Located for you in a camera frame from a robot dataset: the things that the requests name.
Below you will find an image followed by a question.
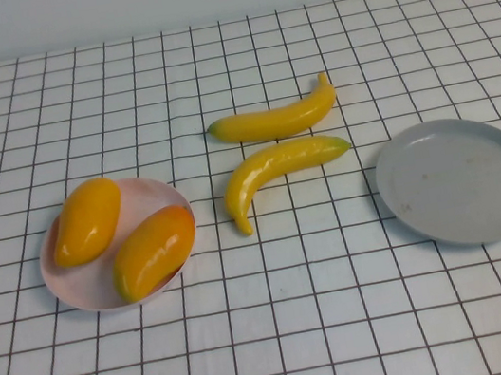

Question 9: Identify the yellow banana with green tip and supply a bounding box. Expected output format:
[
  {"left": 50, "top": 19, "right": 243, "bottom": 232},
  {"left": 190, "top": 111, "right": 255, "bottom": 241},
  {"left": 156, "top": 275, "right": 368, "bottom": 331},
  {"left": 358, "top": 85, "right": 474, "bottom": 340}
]
[{"left": 216, "top": 129, "right": 363, "bottom": 238}]

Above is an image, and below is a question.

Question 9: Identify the yellow banana with long stem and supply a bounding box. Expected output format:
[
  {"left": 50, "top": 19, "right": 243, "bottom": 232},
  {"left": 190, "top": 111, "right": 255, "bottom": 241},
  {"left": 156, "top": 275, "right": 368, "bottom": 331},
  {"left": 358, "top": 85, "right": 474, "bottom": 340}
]
[{"left": 200, "top": 70, "right": 343, "bottom": 151}]

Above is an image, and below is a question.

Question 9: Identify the orange blushed mango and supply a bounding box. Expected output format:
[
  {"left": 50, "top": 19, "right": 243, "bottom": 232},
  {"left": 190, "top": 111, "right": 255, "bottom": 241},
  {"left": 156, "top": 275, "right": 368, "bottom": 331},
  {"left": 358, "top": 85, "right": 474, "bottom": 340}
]
[{"left": 102, "top": 200, "right": 207, "bottom": 306}]

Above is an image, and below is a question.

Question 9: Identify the yellow mango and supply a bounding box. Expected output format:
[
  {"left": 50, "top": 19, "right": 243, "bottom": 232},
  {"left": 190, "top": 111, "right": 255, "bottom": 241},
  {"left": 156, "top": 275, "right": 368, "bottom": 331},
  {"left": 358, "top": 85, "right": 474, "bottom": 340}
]
[{"left": 42, "top": 173, "right": 133, "bottom": 271}]

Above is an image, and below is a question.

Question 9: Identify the pink round plate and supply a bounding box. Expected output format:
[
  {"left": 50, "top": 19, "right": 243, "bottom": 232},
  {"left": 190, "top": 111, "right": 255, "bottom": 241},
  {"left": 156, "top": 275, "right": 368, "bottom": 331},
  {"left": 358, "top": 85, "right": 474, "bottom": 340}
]
[{"left": 28, "top": 166, "right": 209, "bottom": 322}]

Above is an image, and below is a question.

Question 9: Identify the grey round plate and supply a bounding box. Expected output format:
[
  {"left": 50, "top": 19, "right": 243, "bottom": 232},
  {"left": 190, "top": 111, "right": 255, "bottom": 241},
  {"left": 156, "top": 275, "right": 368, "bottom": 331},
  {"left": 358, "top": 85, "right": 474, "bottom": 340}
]
[{"left": 367, "top": 108, "right": 501, "bottom": 262}]

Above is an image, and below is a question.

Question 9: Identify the white grid tablecloth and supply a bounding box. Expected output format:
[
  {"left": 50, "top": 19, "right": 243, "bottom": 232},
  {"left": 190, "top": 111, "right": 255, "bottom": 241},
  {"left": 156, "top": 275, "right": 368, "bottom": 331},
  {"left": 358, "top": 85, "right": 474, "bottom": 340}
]
[{"left": 0, "top": 0, "right": 501, "bottom": 375}]

